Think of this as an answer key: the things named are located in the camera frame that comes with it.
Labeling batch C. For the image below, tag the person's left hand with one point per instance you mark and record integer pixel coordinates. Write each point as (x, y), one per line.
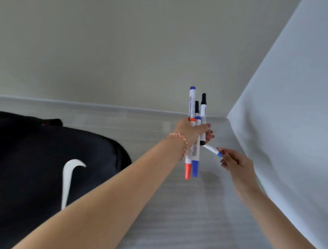
(184, 129)

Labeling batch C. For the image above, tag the person's right hand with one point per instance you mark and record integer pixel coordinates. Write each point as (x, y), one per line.
(239, 166)

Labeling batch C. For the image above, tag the person's right thumb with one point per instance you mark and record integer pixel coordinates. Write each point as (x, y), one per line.
(226, 154)

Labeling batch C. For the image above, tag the person's left thumb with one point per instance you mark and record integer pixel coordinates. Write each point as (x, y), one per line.
(202, 128)

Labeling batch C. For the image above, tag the white marker with black cap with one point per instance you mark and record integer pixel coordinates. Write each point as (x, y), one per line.
(203, 112)
(196, 105)

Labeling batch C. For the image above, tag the white marker with blue cap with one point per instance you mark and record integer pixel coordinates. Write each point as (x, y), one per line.
(211, 149)
(192, 105)
(195, 166)

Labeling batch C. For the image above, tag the white marker with red cap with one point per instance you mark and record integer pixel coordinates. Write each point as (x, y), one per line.
(188, 170)

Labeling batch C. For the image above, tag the person's right forearm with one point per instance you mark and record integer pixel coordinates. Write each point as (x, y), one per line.
(271, 220)

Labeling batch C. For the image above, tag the person's left forearm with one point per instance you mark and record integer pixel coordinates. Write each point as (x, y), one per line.
(102, 205)

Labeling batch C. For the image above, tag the white baseboard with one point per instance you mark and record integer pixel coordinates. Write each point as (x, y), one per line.
(102, 104)

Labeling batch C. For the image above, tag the black bag with white logo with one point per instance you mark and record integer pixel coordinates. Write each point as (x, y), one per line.
(30, 159)

